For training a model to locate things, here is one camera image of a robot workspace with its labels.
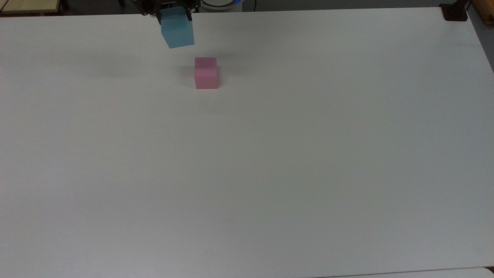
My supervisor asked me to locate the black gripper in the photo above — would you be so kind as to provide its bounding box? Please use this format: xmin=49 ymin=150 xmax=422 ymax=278
xmin=133 ymin=0 xmax=201 ymax=25

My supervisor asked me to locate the blue cube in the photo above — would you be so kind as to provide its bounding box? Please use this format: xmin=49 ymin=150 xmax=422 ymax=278
xmin=160 ymin=7 xmax=195 ymax=49

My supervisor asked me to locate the pink cube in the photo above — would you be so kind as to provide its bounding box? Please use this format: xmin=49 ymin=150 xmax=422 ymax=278
xmin=194 ymin=57 xmax=219 ymax=90

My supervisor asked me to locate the wooden table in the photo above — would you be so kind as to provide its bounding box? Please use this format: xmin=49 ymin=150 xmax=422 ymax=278
xmin=0 ymin=0 xmax=63 ymax=15

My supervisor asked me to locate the wooden board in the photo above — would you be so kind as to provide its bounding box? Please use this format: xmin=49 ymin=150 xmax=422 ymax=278
xmin=469 ymin=0 xmax=494 ymax=26

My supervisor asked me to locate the black camera stand clamp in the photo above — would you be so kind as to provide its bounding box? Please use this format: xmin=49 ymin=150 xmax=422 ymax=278
xmin=439 ymin=0 xmax=470 ymax=22

